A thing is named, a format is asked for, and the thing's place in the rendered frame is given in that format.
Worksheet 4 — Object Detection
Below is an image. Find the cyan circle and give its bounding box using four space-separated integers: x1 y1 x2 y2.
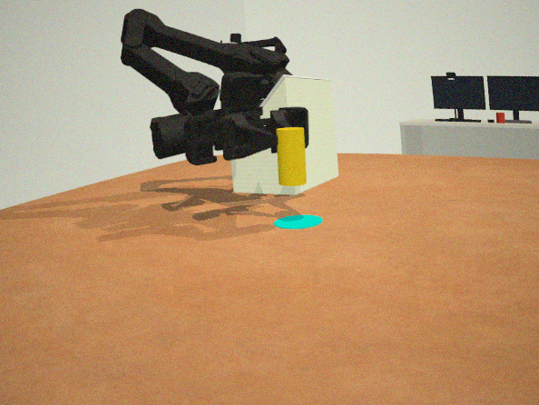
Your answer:
274 215 322 229

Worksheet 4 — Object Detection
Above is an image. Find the yellow cylinder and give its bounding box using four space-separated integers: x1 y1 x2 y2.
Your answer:
276 127 307 186

